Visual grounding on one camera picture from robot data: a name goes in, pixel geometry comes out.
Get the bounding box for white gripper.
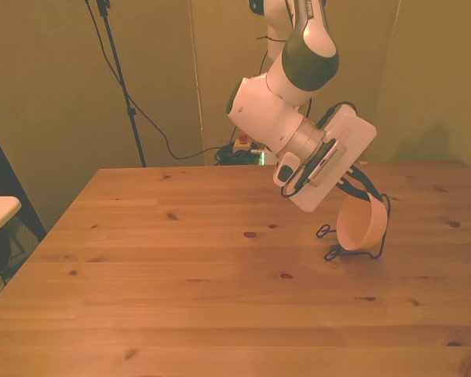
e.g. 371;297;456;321
288;106;382;214

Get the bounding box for pink plastic bowl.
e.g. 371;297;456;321
336;192;389;252

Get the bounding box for yellow emergency stop button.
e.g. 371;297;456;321
233;132;260;154

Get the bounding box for black tripod stand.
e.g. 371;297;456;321
96;0;148;168

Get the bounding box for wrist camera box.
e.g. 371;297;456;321
300;141;349;188

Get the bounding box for black wire dish rack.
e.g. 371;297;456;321
316;192;392;262

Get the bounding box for dark cable bundle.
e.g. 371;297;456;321
214;145;262;167

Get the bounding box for black hanging cable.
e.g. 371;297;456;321
84;0;221;161

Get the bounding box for black shelf frame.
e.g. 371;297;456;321
0;117;48;284

